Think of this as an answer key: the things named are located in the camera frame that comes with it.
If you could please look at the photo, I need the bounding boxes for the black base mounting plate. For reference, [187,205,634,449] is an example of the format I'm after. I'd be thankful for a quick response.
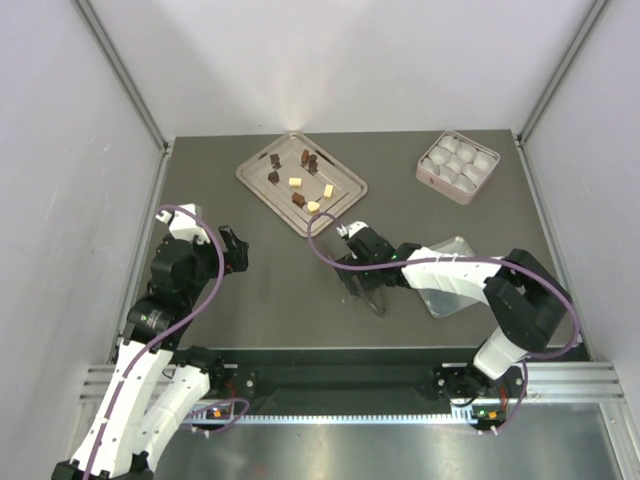
[169,349,526,406]

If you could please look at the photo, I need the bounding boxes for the brown milk chocolate block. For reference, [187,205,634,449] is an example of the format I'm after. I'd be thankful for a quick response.
[292,192,306,208]

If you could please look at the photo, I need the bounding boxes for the silver metal tray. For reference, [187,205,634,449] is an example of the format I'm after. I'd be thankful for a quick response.
[236,132,368,236]

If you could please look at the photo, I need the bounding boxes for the pink chocolate tin box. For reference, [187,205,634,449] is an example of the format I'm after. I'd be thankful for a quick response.
[415,130,501,205]

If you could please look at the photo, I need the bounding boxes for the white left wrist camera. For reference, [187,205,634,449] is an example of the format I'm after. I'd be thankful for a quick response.
[155,209,211,245]

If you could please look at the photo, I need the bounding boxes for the metal tongs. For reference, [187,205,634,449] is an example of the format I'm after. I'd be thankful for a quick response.
[319,234,389,318]

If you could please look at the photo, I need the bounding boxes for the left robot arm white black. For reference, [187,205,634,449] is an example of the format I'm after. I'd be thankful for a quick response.
[52,204,248,479]

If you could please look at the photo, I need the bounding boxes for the white heart chocolate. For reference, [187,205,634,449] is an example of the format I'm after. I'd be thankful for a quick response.
[307,201,320,214]

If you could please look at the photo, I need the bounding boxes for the aluminium frame rail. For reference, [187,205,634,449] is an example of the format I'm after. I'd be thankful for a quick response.
[74,363,629,426]

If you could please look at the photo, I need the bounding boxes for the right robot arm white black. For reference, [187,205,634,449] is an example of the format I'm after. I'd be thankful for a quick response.
[336,222,575,405]

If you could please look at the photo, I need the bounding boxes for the silver tin lid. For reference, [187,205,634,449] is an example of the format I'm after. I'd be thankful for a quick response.
[403,236,499,319]

